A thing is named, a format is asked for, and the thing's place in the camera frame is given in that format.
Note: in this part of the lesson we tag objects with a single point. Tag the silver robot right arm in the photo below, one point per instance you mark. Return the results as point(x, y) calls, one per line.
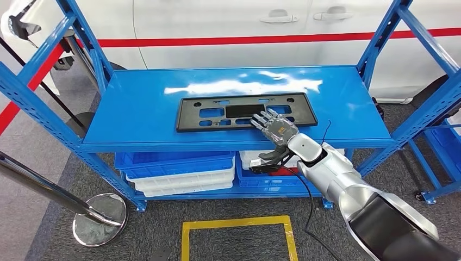
point(342, 180)

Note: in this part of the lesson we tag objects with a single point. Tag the chrome stanchion post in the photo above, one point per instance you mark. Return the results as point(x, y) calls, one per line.
point(97, 223)

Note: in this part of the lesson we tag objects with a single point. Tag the grey belt stanchion post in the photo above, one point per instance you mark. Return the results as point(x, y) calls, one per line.
point(84, 61)

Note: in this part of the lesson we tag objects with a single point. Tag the yellow floor tape square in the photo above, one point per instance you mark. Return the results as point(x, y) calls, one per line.
point(234, 222)

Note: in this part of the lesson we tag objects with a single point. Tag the white car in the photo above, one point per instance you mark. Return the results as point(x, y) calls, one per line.
point(216, 21)

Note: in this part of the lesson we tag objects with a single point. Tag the red barrier belt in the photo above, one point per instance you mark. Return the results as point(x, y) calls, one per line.
point(10, 113)
point(216, 40)

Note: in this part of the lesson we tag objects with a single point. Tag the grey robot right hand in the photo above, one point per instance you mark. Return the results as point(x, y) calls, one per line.
point(279, 129)

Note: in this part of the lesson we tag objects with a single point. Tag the dark base stanchion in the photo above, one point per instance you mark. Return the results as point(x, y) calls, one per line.
point(79, 126)

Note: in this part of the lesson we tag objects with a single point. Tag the blue metal shelf rack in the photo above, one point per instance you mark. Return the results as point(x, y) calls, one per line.
point(144, 108)
point(446, 144)

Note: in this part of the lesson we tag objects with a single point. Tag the black plastic plate frame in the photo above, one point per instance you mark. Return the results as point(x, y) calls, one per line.
point(187, 115)

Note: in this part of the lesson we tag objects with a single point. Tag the blue plastic bin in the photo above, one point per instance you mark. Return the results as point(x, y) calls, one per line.
point(259, 180)
point(173, 164)

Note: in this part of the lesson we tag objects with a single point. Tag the red plastic piece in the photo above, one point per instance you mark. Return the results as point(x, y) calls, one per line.
point(277, 173)

